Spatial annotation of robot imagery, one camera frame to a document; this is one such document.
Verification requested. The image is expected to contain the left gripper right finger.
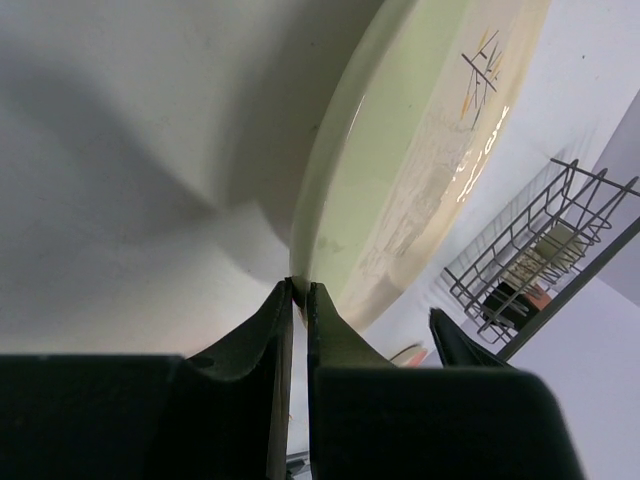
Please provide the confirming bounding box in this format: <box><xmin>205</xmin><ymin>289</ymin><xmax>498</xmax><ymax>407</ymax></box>
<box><xmin>306</xmin><ymin>283</ymin><xmax>583</xmax><ymax>479</ymax></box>

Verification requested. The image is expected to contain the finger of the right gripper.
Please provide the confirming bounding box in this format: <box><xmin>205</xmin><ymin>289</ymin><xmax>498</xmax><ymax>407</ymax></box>
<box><xmin>429</xmin><ymin>308</ymin><xmax>511</xmax><ymax>368</ymax></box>

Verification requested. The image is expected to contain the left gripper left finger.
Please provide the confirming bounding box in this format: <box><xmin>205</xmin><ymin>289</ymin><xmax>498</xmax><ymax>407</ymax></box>
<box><xmin>1</xmin><ymin>280</ymin><xmax>293</xmax><ymax>479</ymax></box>

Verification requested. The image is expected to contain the orange mug white inside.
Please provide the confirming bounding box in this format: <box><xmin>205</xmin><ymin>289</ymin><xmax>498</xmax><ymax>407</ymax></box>
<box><xmin>525</xmin><ymin>290</ymin><xmax>552</xmax><ymax>311</ymax></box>

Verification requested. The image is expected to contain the grey-green ceramic cup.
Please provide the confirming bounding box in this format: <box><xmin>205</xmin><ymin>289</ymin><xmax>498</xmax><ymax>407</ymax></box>
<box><xmin>534</xmin><ymin>223</ymin><xmax>586</xmax><ymax>273</ymax></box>

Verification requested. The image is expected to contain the green and cream plate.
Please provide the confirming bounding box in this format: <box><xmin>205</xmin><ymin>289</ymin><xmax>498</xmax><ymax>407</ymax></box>
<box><xmin>290</xmin><ymin>1</ymin><xmax>549</xmax><ymax>331</ymax></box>

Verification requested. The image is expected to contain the small beige speckled cup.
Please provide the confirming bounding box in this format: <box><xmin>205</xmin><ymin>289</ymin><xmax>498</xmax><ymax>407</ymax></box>
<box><xmin>502</xmin><ymin>249</ymin><xmax>544</xmax><ymax>292</ymax></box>

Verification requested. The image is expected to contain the pink and cream plate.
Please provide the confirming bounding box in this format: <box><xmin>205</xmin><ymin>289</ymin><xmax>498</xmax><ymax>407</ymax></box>
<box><xmin>390</xmin><ymin>344</ymin><xmax>428</xmax><ymax>368</ymax></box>

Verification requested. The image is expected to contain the black wire dish rack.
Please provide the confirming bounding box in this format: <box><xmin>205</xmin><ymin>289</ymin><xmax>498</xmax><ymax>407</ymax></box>
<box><xmin>443</xmin><ymin>159</ymin><xmax>639</xmax><ymax>360</ymax></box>

